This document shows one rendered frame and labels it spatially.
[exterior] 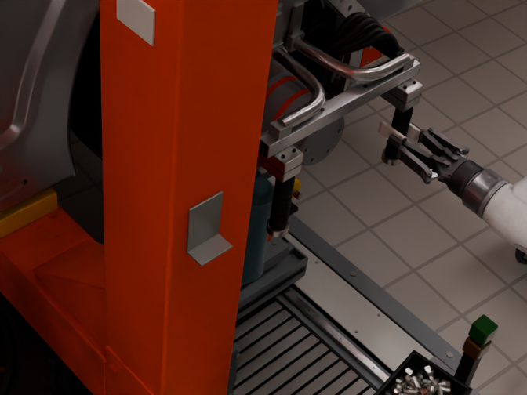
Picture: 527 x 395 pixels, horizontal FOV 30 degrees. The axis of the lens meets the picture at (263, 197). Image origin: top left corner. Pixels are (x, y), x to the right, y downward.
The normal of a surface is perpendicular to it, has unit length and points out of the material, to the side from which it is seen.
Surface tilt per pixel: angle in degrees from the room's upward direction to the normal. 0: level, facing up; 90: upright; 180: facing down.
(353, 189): 0
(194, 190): 90
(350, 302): 0
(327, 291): 0
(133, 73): 90
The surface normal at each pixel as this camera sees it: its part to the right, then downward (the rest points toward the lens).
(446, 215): 0.10, -0.70
